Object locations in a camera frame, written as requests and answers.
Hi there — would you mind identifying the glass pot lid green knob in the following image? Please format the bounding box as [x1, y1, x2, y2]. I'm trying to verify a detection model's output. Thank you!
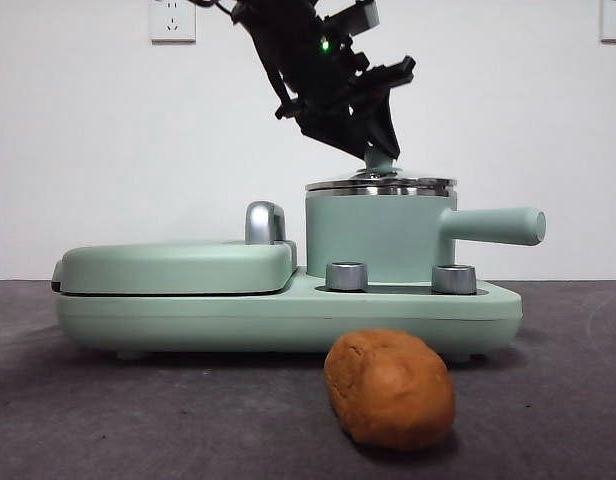
[305, 142, 458, 199]

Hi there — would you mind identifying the brown potato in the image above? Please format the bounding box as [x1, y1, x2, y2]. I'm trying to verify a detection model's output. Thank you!
[323, 328, 457, 454]

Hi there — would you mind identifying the mint green grill lid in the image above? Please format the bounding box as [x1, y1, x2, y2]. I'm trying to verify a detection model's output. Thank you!
[51, 238, 300, 297]

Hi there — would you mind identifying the silver control knob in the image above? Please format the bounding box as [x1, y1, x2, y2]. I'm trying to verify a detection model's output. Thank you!
[325, 261, 370, 292]
[431, 264, 478, 295]

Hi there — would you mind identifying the mint green breakfast maker base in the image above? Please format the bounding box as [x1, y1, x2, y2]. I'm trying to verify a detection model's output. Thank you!
[55, 264, 523, 363]

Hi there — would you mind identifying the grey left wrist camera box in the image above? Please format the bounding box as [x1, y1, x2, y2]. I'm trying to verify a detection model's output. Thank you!
[322, 0, 380, 39]

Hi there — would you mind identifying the mint green pot with handle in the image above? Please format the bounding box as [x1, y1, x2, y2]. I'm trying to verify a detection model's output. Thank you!
[305, 193, 547, 281]

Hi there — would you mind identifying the chrome grill lid handle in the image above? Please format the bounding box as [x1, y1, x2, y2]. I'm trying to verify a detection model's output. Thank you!
[244, 200, 290, 247]

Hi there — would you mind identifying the white wall socket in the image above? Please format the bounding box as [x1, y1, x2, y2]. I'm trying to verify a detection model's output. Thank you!
[600, 0, 616, 44]
[148, 0, 197, 44]

